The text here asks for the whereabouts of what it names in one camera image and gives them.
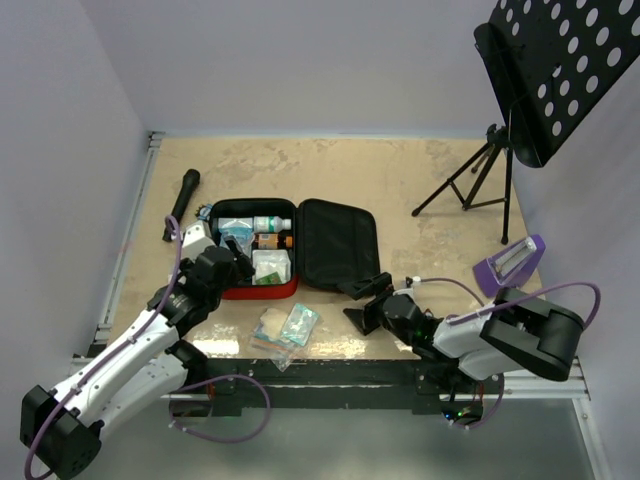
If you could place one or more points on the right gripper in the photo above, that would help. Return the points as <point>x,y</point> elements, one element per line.
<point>364,318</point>

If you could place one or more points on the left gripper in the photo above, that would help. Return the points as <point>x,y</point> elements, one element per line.
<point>241,268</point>

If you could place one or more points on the blue mask package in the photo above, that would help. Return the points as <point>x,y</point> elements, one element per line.
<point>240,229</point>

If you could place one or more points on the white gauze pad packet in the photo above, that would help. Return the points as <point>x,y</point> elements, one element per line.
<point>268,261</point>

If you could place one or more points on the amber bottle orange cap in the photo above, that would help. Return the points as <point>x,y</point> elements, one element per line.
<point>272,241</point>

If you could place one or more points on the green wind oil box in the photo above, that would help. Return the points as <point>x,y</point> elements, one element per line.
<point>271,279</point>

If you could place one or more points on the white medicine bottle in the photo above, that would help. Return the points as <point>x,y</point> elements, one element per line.
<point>271,224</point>

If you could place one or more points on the bandage plasters bag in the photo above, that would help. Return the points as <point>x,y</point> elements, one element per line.
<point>299,324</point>

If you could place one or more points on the bag with beige gloves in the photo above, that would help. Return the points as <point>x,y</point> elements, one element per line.
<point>267,338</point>

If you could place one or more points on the red medicine kit case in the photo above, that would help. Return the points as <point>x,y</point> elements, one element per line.
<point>332,243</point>

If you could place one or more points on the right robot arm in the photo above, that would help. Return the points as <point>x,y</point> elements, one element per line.
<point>516,331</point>

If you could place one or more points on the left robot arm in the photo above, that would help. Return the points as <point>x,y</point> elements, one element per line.
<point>64,426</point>

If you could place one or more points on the blue owl toy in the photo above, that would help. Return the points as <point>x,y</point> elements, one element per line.
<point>203,212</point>

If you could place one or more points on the black microphone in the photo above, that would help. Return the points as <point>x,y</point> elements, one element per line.
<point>189,185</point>

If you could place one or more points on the purple box device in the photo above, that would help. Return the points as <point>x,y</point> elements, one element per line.
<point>512,267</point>

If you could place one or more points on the black music stand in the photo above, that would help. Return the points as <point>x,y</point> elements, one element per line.
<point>565,75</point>

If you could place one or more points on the aluminium front rail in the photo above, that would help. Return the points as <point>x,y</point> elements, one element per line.
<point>524,385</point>

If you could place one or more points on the aluminium rail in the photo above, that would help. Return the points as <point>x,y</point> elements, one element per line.
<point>524,385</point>
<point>107,316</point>

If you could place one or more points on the aluminium left rail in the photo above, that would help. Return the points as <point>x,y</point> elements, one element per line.
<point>107,316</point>

